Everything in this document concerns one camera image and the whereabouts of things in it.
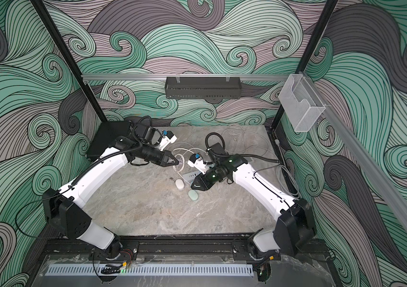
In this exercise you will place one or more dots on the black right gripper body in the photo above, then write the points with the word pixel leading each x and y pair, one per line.
pixel 213 176

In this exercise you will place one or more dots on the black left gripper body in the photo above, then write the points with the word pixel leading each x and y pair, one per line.
pixel 155 156

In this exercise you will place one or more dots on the green earbud case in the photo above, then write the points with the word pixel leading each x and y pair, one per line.
pixel 193 195

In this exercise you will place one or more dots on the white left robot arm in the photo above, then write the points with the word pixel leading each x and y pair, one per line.
pixel 115 145

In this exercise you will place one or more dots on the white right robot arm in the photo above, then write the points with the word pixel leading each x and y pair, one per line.
pixel 295 224

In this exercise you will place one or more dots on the white power strip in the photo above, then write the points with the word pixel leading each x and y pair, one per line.
pixel 189 177

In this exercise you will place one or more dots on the white earbud case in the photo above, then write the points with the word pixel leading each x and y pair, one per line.
pixel 179 183

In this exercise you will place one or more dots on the black carbon-pattern briefcase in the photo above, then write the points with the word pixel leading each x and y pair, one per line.
pixel 107 132

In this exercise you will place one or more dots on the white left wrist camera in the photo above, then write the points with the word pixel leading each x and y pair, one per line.
pixel 167 138

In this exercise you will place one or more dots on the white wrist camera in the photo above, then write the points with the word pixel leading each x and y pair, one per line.
pixel 167 138
pixel 196 161

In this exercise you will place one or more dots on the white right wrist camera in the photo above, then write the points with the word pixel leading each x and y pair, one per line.
pixel 196 161

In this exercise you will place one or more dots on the black perforated wall tray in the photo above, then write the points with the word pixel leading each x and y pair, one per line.
pixel 212 89

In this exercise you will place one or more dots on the aluminium wall rail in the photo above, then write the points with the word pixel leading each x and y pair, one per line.
pixel 163 77

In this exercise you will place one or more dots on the white slotted cable duct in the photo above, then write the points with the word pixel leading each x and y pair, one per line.
pixel 240 270

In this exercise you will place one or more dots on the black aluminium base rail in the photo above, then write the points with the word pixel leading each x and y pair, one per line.
pixel 238 246

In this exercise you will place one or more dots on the clear acrylic wall holder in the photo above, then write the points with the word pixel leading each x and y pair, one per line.
pixel 301 101

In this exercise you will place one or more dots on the aluminium right side rail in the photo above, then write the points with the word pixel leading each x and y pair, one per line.
pixel 371 169

